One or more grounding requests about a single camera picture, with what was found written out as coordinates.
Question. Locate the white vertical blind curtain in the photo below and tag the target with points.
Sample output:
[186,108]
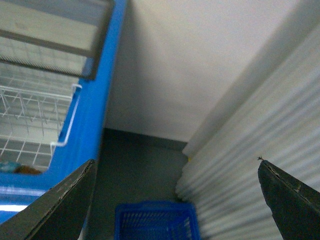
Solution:
[280,122]

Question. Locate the blue plastic shopping basket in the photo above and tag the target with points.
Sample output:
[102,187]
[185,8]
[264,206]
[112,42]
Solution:
[156,220]

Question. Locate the glass sliding freezer lid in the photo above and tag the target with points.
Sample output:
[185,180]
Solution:
[64,37]

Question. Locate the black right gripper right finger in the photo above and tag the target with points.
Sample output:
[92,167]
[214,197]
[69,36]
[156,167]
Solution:
[295,206]

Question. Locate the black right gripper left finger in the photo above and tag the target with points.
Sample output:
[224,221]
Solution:
[60,213]

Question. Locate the white wire freezer basket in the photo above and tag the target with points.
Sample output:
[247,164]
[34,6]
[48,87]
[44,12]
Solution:
[33,124]

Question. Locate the white chest freezer blue rim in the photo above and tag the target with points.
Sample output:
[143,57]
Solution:
[20,186]

